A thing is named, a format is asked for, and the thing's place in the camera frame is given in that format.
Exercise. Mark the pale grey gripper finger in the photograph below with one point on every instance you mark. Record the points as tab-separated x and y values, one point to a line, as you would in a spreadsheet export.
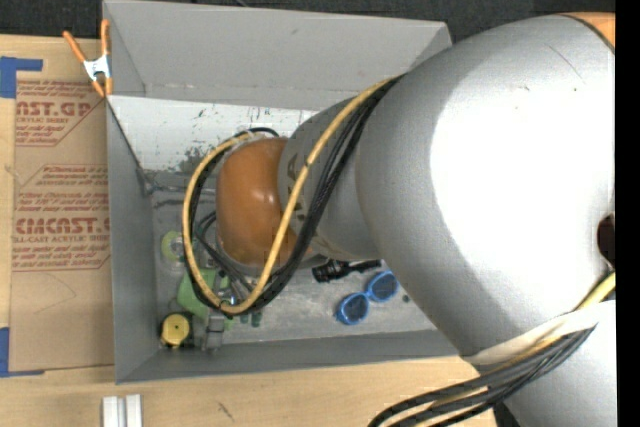
207	334
217	332

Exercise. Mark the yellow and black round object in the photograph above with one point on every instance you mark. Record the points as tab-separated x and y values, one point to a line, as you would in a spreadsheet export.
175	328

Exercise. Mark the light green soft object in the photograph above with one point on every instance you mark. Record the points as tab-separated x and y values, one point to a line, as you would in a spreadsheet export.
189	294

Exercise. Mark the blue sunglasses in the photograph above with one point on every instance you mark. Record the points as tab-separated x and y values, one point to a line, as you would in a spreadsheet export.
356	307

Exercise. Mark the brown cardboard board, red print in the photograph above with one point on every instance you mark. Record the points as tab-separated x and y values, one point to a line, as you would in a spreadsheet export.
60	215

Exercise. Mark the grey metal bin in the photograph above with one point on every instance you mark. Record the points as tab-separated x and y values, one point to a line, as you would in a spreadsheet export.
250	55

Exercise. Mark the black cylinder on white bracket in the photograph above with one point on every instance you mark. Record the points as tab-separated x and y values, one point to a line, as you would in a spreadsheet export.
340	269

